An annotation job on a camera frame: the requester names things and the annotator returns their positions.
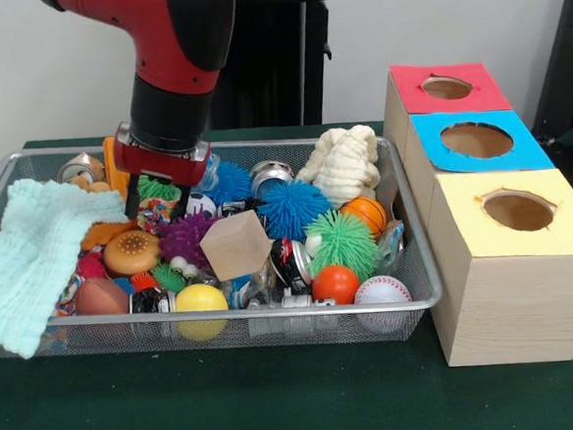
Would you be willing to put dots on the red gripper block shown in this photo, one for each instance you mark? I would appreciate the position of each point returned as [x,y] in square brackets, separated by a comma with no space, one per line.
[160,165]

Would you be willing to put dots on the mint green knitted cloth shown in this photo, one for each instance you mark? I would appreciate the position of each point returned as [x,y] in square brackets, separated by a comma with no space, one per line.
[34,262]

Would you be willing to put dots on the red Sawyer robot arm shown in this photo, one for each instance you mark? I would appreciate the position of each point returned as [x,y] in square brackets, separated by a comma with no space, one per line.
[176,45]

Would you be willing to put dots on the silver mesh bin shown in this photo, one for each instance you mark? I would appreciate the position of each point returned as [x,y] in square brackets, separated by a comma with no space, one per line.
[275,331]

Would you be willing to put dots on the wooden box with three holes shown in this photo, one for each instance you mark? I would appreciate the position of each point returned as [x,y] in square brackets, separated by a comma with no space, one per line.
[519,307]

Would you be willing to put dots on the purple spiky rubber ball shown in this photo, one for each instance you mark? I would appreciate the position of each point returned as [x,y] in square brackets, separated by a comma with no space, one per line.
[185,239]

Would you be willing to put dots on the plain wooden cube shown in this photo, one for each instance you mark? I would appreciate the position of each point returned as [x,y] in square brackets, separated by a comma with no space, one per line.
[235,248]

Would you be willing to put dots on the plain yellow ball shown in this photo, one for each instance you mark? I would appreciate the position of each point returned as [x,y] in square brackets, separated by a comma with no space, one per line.
[201,298]

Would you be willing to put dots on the blue spiky rubber ball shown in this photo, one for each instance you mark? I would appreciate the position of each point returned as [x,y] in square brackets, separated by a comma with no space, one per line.
[293,207]

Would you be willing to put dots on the green spiky rubber ball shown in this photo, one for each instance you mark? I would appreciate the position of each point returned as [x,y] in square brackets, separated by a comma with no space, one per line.
[340,245]

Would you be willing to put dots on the cream knitted cloth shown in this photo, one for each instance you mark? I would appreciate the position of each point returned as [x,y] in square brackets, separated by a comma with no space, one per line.
[342,167]

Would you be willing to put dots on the plain orange ball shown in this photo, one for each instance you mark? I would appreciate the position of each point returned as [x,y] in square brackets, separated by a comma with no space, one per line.
[335,284]

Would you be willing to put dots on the small orange basketball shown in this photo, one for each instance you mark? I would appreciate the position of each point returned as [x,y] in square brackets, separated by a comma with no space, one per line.
[365,214]

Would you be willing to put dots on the small white baseball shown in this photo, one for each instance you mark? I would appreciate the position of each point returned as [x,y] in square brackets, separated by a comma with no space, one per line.
[380,289]

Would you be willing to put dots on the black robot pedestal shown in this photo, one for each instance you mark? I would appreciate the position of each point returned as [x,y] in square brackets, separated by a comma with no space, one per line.
[277,78]

